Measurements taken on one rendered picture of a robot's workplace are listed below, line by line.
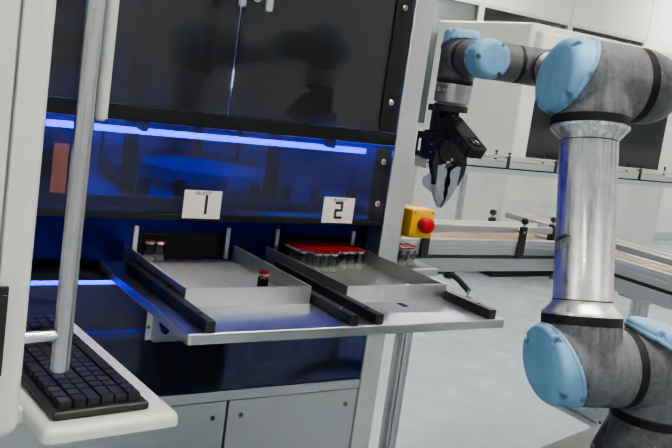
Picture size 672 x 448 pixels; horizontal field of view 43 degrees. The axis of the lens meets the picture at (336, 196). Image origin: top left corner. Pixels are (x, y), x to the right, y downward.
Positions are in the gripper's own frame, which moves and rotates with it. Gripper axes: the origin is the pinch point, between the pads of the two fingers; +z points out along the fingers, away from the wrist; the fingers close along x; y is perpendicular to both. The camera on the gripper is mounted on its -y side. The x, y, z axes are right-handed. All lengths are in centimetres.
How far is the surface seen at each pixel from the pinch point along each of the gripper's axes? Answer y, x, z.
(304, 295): 1.6, 29.3, 19.9
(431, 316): -8.8, 5.8, 21.6
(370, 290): 1.3, 14.0, 19.1
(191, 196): 27, 44, 6
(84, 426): -26, 78, 29
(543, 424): 100, -161, 110
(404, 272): 15.8, -5.6, 19.3
